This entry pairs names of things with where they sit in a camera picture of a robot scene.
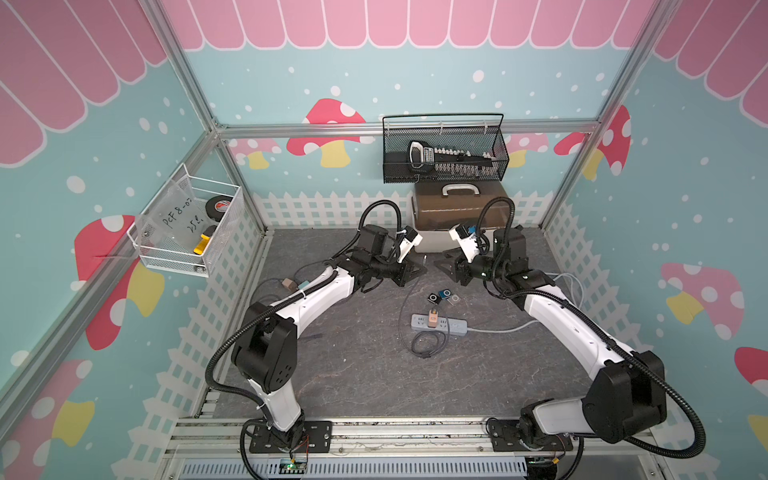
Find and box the pink USB charger adapter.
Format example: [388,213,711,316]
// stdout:
[427,309,439,329]

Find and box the grey USB cable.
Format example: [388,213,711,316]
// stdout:
[398,257,450,360]

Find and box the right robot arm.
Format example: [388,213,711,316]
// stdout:
[436,197,706,459]

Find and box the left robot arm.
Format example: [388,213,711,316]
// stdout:
[205,199,424,450]

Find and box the white toolbox brown lid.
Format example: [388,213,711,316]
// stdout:
[411,181,507,253]

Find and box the white power strip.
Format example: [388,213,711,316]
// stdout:
[410,314,468,337]

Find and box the brown grey plug on table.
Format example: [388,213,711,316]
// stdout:
[281,278,309,292]

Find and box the socket bit set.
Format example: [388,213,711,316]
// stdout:
[406,141,499,178]

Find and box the black electrical tape roll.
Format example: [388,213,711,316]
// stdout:
[205,195,233,223]

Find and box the yellow tool in bin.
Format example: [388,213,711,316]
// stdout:
[193,234,211,256]

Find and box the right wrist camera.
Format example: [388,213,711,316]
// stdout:
[448,224,488,263]

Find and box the white power strip cord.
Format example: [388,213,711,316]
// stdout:
[466,271,587,335]

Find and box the black wire mesh basket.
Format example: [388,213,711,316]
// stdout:
[381,113,509,183]

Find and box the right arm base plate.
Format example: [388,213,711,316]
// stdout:
[485,417,573,454]

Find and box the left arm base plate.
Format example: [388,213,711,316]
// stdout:
[246,420,333,454]

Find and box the clear plastic wall bin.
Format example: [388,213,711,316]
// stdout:
[127,165,244,277]

